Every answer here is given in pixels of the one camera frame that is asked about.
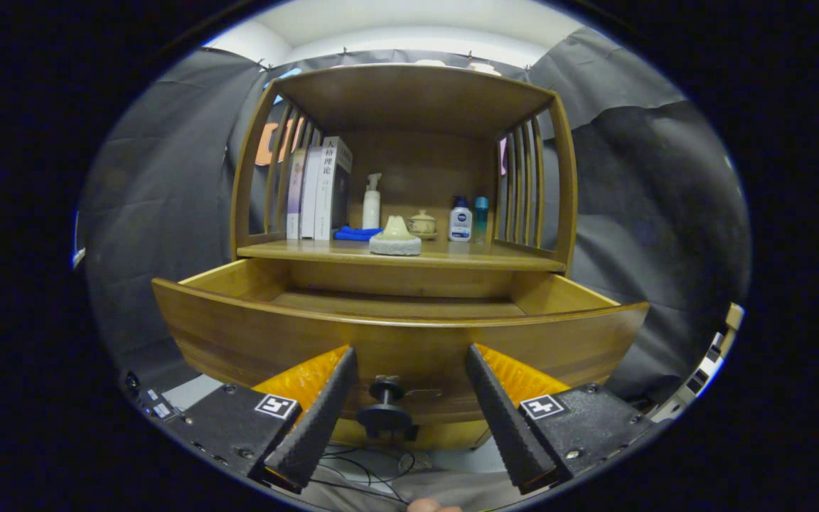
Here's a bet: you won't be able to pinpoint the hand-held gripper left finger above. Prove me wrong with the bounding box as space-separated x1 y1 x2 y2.
161 345 359 495

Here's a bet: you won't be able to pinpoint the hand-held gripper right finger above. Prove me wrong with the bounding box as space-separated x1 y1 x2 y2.
464 343 655 495

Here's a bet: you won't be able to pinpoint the wooden drawer with black knob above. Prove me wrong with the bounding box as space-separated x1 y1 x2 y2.
151 257 650 442

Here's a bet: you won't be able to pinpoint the wooden countertop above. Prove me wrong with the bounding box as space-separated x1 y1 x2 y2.
237 237 567 273

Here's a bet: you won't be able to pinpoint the wooden cabinet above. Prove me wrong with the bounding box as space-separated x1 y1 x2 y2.
230 63 579 452

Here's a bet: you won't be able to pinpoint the blue cloth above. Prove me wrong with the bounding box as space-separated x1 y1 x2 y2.
334 225 384 242

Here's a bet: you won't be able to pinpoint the black device with white labels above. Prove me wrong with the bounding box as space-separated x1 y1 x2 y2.
120 370 186 427

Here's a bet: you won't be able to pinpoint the white lotion bottle blue cap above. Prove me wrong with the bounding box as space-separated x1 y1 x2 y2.
449 196 473 242

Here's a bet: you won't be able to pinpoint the pale striped rack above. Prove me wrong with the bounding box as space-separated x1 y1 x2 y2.
648 302 746 424

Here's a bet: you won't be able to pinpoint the lidded ceramic teacup with saucer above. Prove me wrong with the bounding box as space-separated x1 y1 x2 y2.
407 209 439 240

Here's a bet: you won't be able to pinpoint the white pump bottle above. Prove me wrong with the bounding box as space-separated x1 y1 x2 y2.
363 173 382 230

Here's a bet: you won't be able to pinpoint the thin white book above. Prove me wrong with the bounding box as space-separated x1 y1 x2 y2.
301 146 323 240

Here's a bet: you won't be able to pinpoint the pale purple book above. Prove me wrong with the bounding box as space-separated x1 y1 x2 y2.
287 148 307 240

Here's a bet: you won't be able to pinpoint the thick white and black book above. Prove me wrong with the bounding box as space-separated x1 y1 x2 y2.
314 137 353 241

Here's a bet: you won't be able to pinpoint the black floor cables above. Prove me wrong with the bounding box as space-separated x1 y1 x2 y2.
310 444 417 506

